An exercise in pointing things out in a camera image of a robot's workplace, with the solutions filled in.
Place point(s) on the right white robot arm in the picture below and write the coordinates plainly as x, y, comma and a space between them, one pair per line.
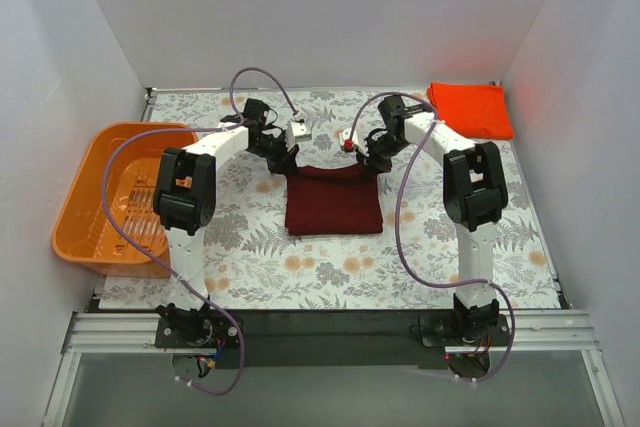
474, 197

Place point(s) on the folded orange t shirt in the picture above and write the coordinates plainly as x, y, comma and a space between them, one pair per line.
474, 111

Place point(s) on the maroon t shirt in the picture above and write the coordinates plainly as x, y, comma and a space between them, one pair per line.
343, 201

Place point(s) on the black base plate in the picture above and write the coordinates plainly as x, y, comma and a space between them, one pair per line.
427, 339

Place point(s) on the aluminium frame rail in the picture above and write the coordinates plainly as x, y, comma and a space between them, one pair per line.
536, 330

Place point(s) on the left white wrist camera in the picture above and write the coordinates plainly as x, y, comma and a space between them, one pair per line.
297, 132

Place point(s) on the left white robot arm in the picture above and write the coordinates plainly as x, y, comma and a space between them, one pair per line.
185, 201

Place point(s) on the floral table mat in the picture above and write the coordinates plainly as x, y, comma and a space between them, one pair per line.
251, 262

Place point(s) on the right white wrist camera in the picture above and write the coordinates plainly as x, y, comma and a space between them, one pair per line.
351, 140

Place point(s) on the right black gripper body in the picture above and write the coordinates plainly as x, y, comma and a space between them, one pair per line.
375, 157

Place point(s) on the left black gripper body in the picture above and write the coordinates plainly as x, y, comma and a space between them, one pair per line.
280, 157

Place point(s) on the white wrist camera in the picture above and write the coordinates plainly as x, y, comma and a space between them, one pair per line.
297, 132
351, 140

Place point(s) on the orange plastic basket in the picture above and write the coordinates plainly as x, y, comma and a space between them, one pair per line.
118, 171

